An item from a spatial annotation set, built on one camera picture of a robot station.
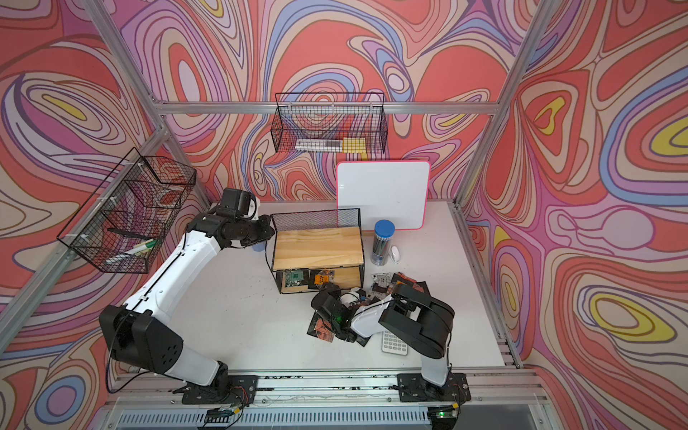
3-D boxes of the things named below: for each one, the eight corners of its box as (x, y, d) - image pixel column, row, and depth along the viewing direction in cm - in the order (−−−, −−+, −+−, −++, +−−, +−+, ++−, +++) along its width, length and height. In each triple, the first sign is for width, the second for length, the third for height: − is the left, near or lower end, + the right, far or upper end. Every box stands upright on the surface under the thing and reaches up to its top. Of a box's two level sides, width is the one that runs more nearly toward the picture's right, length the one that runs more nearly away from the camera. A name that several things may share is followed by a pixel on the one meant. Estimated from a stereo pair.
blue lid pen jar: (371, 266, 101) (376, 234, 86) (370, 251, 105) (374, 219, 90) (389, 266, 101) (396, 234, 86) (387, 251, 105) (394, 219, 90)
